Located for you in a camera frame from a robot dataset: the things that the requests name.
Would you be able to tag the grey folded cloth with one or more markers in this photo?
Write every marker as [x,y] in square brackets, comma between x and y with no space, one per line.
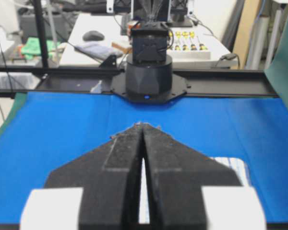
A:
[96,50]

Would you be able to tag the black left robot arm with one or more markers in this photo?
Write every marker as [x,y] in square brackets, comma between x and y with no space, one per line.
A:
[148,76]

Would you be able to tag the green cloth pile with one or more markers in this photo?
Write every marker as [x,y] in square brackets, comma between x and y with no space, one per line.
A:
[32,48]

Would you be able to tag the white background desk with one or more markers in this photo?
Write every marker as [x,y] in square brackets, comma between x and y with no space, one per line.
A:
[110,28]

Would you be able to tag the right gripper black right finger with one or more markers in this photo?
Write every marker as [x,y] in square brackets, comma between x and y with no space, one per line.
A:
[194,192]

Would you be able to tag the screwdriver set tray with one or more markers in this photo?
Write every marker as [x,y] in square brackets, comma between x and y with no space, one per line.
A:
[185,44]

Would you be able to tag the black monitor stand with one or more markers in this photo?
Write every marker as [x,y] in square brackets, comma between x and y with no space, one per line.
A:
[167,11]

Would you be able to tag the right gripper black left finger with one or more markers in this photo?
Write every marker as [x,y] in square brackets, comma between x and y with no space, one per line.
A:
[91,192]

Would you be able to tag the black computer mouse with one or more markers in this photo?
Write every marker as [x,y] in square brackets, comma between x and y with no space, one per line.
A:
[93,36]

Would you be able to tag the blue table cloth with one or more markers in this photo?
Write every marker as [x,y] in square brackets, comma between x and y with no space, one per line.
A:
[46,130]

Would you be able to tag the black vertical pole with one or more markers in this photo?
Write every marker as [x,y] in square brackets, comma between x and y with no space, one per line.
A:
[41,32]

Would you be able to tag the black aluminium frame rail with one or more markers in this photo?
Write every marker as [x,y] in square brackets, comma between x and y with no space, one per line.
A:
[211,83]

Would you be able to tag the white blue striped towel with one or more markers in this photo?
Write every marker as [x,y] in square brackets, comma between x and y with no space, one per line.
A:
[237,165]

